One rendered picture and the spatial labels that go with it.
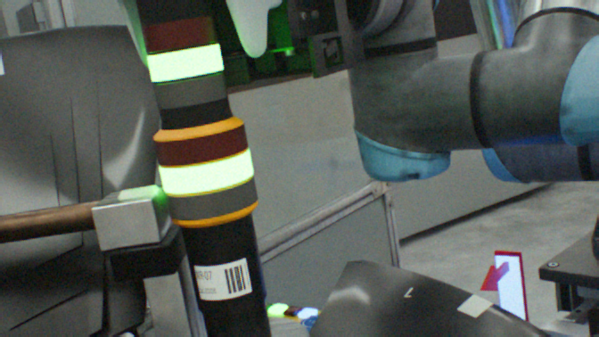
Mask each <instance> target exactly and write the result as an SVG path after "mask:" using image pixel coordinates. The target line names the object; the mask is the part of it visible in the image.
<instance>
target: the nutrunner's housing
mask: <svg viewBox="0 0 599 337"><path fill-rule="evenodd" d="M181 229H182V235H183V238H184V243H185V251H186V257H187V260H189V265H190V269H191V274H192V279H193V287H194V291H195V296H196V300H197V305H198V309H199V311H200V312H201V313H202V316H203V322H204V325H205V330H206V334H207V337H272V334H271V330H270V325H269V320H268V314H267V305H266V301H265V299H266V297H267V289H266V285H265V279H264V275H263V268H262V264H261V259H260V254H259V248H258V239H257V235H256V230H254V224H253V219H252V215H251V213H250V214H249V215H247V216H245V217H242V218H238V219H236V220H234V221H229V222H226V223H223V224H218V225H214V226H200V227H184V226H181Z"/></svg>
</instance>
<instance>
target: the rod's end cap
mask: <svg viewBox="0 0 599 337"><path fill-rule="evenodd" d="M154 193H155V194H157V197H158V198H157V203H158V204H159V203H160V204H159V205H158V206H159V207H158V209H159V210H160V211H161V212H162V211H163V212H164V211H165V210H167V206H165V205H167V201H163V200H164V199H165V198H164V199H163V198H162V197H164V194H163V193H162V191H161V189H159V188H158V187H157V186H156V185H153V186H147V187H141V188H136V189H129V190H124V191H122V192H121V194H120V195H119V196H118V198H117V199H119V200H125V199H131V198H136V197H144V196H149V195H153V194H154ZM159 197H160V198H159ZM161 198H162V199H161ZM163 202H164V203H165V204H164V206H163V205H162V204H163ZM160 207H161V208H160ZM163 207H165V209H163ZM163 212H162V214H163V215H164V213H168V211H165V212H164V213H163ZM159 213H160V212H159ZM160 215H161V213H160ZM163 215H161V216H162V217H161V218H162V219H163V220H165V219H164V218H167V216H165V217H164V216H163Z"/></svg>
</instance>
